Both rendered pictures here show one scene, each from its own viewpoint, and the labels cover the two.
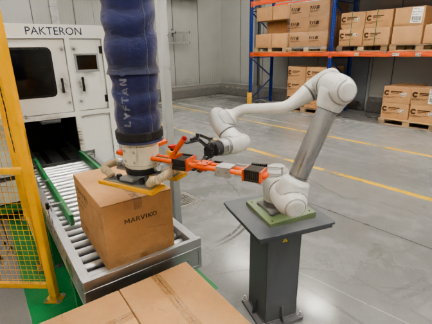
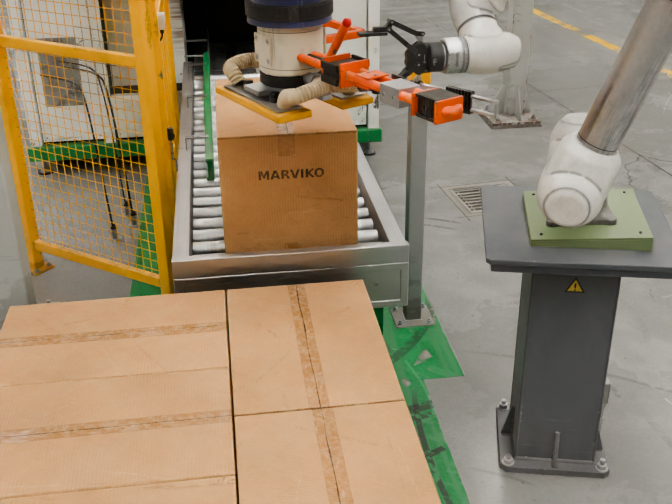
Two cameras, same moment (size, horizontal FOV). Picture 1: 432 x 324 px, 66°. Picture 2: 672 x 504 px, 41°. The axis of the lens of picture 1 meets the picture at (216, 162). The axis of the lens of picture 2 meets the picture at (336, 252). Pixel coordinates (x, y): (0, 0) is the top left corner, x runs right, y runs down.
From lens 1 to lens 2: 0.93 m
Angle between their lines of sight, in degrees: 27
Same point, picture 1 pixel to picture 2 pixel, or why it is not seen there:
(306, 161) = (607, 109)
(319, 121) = (645, 21)
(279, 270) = (556, 352)
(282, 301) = (561, 424)
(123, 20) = not seen: outside the picture
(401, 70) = not seen: outside the picture
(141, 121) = not seen: outside the picture
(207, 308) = (347, 351)
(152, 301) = (266, 318)
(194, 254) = (392, 276)
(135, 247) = (276, 229)
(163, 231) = (335, 214)
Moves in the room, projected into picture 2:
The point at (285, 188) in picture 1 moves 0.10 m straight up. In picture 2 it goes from (556, 160) to (560, 120)
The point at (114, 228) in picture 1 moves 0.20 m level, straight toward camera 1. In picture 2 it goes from (239, 182) to (222, 210)
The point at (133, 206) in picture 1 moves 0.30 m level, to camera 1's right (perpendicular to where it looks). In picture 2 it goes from (277, 148) to (373, 165)
